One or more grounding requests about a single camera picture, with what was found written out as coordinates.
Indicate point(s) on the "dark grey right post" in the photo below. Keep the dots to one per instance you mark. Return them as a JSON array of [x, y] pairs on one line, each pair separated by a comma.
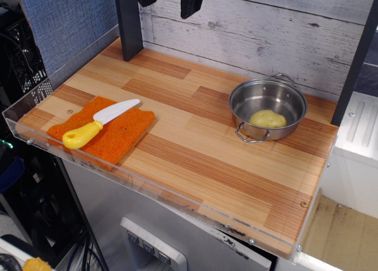
[[357, 63]]

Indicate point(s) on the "dark grey left post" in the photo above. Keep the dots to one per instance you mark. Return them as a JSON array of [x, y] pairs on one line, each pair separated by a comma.
[[129, 28]]

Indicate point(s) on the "silver toy fridge cabinet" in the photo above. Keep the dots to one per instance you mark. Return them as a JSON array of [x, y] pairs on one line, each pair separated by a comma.
[[136, 232]]

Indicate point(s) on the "clear acrylic table guard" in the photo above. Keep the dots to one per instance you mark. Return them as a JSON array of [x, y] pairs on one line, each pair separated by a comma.
[[191, 158]]

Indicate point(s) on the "black plastic crate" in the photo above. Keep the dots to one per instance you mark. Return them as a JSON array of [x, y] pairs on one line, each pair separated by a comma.
[[24, 56]]

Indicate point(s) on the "orange knitted cloth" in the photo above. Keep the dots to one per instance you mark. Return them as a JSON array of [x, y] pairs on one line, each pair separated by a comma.
[[116, 138]]

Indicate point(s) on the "yellow handled white toy knife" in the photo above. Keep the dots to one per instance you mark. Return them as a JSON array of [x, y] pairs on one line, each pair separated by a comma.
[[78, 138]]

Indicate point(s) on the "small steel pot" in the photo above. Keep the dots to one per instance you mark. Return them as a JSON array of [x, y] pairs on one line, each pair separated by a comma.
[[277, 93]]

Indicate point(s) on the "yellow toy potato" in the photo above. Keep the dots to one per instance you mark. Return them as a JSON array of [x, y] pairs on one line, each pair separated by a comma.
[[267, 119]]

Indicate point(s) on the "white side counter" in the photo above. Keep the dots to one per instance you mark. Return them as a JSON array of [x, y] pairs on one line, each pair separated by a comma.
[[350, 175]]

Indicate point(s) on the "dark grey post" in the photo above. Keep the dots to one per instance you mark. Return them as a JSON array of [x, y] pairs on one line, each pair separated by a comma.
[[357, 63], [129, 28]]

